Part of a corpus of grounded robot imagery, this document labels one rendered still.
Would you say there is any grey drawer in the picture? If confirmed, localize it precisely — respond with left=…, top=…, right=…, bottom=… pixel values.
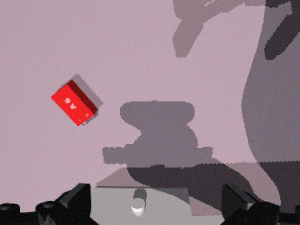
left=193, top=218, right=225, bottom=225
left=90, top=188, right=194, bottom=225

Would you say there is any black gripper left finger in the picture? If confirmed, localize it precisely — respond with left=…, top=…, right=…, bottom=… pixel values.
left=0, top=183, right=99, bottom=225

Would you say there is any red 9v battery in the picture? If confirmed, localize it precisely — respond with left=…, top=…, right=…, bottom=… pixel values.
left=51, top=80, right=98, bottom=126

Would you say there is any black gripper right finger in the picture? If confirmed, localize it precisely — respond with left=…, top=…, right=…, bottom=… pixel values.
left=220, top=184, right=300, bottom=225

